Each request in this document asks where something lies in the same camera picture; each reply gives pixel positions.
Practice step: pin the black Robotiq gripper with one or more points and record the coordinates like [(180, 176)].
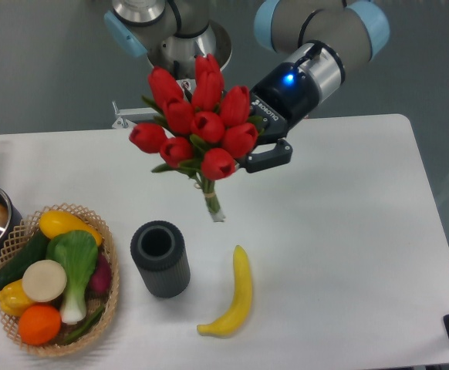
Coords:
[(285, 96)]

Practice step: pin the red tulip bouquet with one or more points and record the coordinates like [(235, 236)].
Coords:
[(201, 134)]

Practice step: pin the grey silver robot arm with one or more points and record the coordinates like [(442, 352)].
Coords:
[(324, 42)]

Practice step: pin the dark grey ribbed vase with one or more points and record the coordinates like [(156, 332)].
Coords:
[(158, 250)]

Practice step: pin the yellow banana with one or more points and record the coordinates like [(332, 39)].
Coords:
[(241, 304)]

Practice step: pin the purple sweet potato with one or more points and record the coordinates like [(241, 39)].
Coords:
[(101, 278)]

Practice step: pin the green bok choy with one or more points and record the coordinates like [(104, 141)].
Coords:
[(76, 251)]

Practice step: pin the yellow squash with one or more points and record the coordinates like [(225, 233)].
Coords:
[(55, 222)]

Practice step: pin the green bean pod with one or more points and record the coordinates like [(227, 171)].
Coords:
[(84, 327)]

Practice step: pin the woven wicker basket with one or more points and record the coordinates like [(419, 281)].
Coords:
[(19, 237)]

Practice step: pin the dark green cucumber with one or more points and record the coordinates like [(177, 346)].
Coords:
[(33, 251)]

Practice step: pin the cream round slice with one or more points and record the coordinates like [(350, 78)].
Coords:
[(44, 281)]

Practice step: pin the orange fruit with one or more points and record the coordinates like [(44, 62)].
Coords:
[(39, 324)]

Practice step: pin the yellow bell pepper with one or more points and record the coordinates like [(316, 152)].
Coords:
[(13, 300)]

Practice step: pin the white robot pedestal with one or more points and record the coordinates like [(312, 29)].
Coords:
[(128, 118)]

